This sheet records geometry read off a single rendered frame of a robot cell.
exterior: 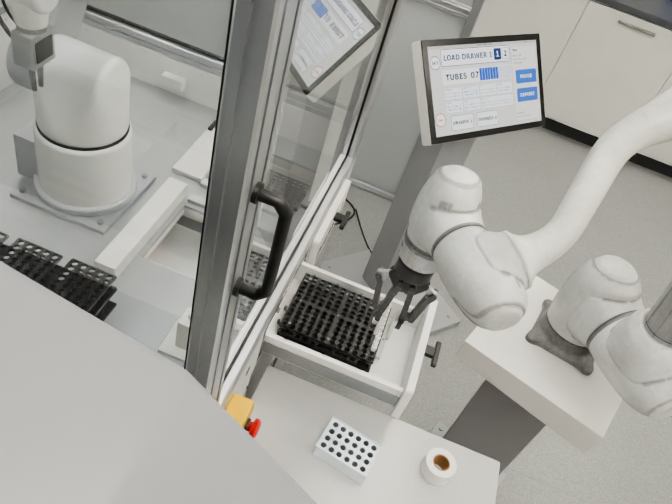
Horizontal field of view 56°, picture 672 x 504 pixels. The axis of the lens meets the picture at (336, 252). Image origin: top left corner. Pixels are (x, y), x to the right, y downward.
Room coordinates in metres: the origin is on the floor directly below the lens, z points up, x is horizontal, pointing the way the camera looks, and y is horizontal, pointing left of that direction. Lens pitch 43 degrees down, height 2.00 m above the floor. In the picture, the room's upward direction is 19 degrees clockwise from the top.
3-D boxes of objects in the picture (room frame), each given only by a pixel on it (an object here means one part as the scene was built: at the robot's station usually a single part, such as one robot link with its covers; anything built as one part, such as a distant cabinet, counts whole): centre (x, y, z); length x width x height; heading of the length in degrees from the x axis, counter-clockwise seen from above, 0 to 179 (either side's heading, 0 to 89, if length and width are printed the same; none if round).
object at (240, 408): (0.64, 0.08, 0.88); 0.07 x 0.05 x 0.07; 176
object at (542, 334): (1.23, -0.65, 0.86); 0.22 x 0.18 x 0.06; 161
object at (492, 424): (1.21, -0.65, 0.38); 0.30 x 0.30 x 0.76; 65
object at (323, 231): (1.29, 0.04, 0.87); 0.29 x 0.02 x 0.11; 176
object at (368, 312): (0.96, -0.05, 0.87); 0.22 x 0.18 x 0.06; 86
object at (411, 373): (0.95, -0.25, 0.87); 0.29 x 0.02 x 0.11; 176
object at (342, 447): (0.72, -0.16, 0.78); 0.12 x 0.08 x 0.04; 76
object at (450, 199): (0.89, -0.16, 1.33); 0.13 x 0.11 x 0.16; 31
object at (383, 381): (0.96, -0.04, 0.86); 0.40 x 0.26 x 0.06; 86
